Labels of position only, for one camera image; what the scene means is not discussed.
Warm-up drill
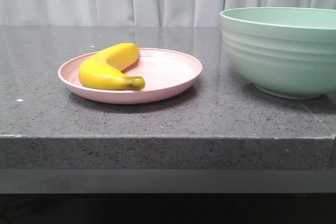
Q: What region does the yellow banana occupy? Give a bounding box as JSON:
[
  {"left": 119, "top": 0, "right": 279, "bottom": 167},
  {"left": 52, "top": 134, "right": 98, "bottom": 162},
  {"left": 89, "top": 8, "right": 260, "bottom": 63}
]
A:
[{"left": 78, "top": 42, "right": 145, "bottom": 91}]

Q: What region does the pink plate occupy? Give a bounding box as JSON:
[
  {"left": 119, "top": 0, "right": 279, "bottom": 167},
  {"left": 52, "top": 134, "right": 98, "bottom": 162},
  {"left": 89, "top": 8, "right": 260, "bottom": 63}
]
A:
[{"left": 58, "top": 48, "right": 203, "bottom": 104}]

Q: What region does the green ribbed bowl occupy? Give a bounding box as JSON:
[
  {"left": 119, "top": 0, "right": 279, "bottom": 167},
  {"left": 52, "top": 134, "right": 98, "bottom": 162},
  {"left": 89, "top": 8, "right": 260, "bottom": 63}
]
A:
[{"left": 220, "top": 7, "right": 335, "bottom": 99}]

